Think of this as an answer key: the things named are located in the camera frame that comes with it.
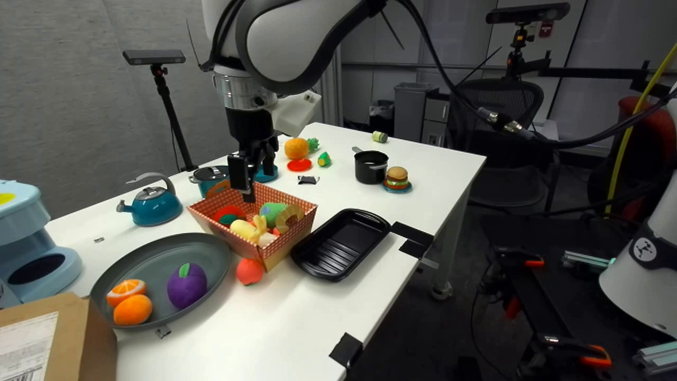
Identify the small black clip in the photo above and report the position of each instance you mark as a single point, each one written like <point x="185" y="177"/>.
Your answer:
<point x="307" y="181"/>

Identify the green pear plush toy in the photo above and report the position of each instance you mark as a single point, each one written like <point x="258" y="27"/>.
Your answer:
<point x="273" y="213"/>

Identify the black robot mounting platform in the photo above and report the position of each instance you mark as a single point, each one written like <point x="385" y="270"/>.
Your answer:
<point x="558" y="303"/>

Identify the grey curtain backdrop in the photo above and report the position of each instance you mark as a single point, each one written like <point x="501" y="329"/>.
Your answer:
<point x="70" y="106"/>

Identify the small green round toy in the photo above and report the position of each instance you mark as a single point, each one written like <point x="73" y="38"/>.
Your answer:
<point x="380" y="139"/>

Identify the cardboard box with label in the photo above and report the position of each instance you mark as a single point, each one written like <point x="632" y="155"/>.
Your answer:
<point x="70" y="339"/>

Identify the teal metal bar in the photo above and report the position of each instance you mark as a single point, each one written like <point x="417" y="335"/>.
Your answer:
<point x="585" y="261"/>
<point x="656" y="356"/>

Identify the blue toy coffee machine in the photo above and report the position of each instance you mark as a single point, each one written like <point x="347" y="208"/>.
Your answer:
<point x="29" y="246"/>

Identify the small red-orange plush fruit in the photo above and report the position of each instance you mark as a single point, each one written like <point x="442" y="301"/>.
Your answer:
<point x="249" y="273"/>

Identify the half orange plush toy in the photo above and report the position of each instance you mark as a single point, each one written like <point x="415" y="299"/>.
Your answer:
<point x="125" y="290"/>

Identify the whole orange plush fruit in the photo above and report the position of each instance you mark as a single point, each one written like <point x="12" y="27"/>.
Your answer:
<point x="134" y="311"/>

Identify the black office chair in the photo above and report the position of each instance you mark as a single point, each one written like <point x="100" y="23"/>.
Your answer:
<point x="501" y="162"/>

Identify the black ribbed tray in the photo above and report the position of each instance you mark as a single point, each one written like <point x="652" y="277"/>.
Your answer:
<point x="339" y="246"/>

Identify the black toy pot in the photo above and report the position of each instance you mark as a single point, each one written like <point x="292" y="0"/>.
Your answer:
<point x="370" y="170"/>

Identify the orange checkered cardboard box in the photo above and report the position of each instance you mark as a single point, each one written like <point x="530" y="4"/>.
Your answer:
<point x="283" y="244"/>

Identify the black tripod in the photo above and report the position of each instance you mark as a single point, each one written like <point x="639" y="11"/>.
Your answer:
<point x="173" y="112"/>

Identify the red toy dish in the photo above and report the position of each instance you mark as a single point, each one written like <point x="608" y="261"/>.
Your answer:
<point x="300" y="165"/>

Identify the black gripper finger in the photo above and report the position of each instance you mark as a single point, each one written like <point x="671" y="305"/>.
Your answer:
<point x="237" y="172"/>
<point x="267" y="157"/>

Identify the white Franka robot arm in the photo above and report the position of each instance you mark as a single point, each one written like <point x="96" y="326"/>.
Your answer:
<point x="303" y="34"/>

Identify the grey cabinet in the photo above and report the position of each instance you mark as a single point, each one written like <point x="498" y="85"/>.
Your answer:
<point x="406" y="108"/>

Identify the red chair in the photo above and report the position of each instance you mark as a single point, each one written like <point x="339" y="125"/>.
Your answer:
<point x="652" y="141"/>

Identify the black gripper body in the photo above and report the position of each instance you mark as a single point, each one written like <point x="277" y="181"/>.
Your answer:
<point x="253" y="130"/>

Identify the white table leg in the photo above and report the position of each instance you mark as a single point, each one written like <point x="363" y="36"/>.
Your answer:
<point x="445" y="267"/>

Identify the yellow banana plush toy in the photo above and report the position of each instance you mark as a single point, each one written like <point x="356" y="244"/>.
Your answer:
<point x="244" y="229"/>

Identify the black stereo camera bar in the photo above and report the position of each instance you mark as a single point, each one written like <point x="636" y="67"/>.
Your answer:
<point x="528" y="13"/>
<point x="153" y="58"/>

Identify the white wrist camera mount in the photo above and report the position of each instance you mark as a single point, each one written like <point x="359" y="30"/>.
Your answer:
<point x="296" y="112"/>

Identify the teal toy kettle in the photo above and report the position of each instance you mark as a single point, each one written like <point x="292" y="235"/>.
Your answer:
<point x="158" y="208"/>

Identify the red strawberry plush toy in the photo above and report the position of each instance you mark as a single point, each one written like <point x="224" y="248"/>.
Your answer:
<point x="228" y="213"/>

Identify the yellow-orange round plush toy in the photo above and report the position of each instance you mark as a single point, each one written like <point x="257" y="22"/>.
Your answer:
<point x="296" y="148"/>

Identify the teal green plush toy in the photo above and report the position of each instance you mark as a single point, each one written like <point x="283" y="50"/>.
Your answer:
<point x="313" y="145"/>

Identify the small green yellow toy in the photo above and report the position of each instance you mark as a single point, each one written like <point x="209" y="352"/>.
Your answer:
<point x="325" y="160"/>

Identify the black camera boom mount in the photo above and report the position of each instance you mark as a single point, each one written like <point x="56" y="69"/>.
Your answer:
<point x="522" y="55"/>

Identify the black table bracket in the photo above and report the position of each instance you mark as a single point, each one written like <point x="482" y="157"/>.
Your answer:
<point x="346" y="349"/>
<point x="413" y="240"/>

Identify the toy burger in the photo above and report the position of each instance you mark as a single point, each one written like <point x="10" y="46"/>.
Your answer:
<point x="396" y="179"/>

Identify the orange black bar clamp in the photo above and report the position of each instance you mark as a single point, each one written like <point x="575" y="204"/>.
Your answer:
<point x="533" y="264"/>
<point x="596" y="361"/>

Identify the purple plum plush toy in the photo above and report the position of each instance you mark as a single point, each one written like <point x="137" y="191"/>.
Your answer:
<point x="186" y="289"/>

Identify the grey oval plate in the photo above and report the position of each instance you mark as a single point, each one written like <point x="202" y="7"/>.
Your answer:
<point x="152" y="266"/>

